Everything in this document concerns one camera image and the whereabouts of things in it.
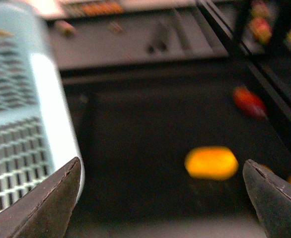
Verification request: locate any light teal plastic basket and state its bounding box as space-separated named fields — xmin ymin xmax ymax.
xmin=0 ymin=0 xmax=81 ymax=212

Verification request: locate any yellow mango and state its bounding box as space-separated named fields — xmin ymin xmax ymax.
xmin=184 ymin=146 xmax=239 ymax=181

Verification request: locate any red mango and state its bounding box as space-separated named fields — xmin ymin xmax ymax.
xmin=232 ymin=87 xmax=267 ymax=119

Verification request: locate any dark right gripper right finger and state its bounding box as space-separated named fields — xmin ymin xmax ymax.
xmin=242 ymin=160 xmax=291 ymax=238

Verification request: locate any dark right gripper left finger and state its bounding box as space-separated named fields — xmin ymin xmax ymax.
xmin=0 ymin=157 xmax=81 ymax=238

